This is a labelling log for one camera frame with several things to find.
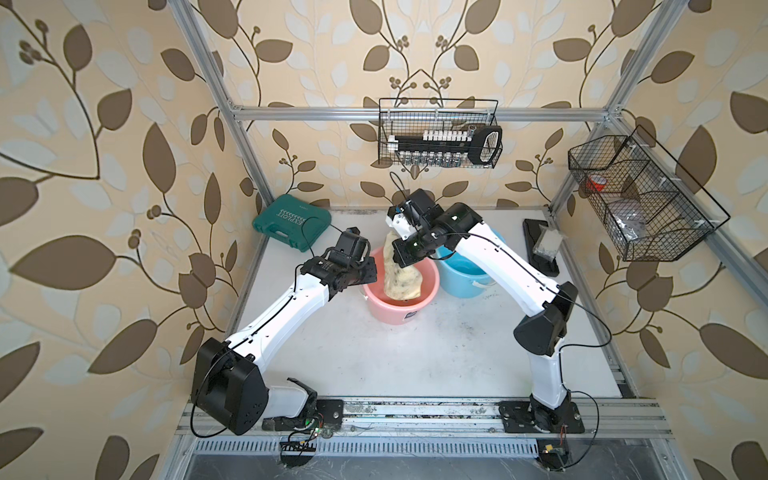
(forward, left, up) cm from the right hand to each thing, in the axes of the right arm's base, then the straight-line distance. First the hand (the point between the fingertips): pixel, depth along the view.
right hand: (396, 257), depth 77 cm
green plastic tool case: (+32, +38, -18) cm, 53 cm away
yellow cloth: (-6, -1, -3) cm, 7 cm away
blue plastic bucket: (-3, -17, -7) cm, 19 cm away
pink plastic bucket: (-11, -1, -9) cm, 15 cm away
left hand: (+1, +8, -5) cm, 10 cm away
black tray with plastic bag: (+17, -51, -18) cm, 57 cm away
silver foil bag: (+2, -58, +8) cm, 59 cm away
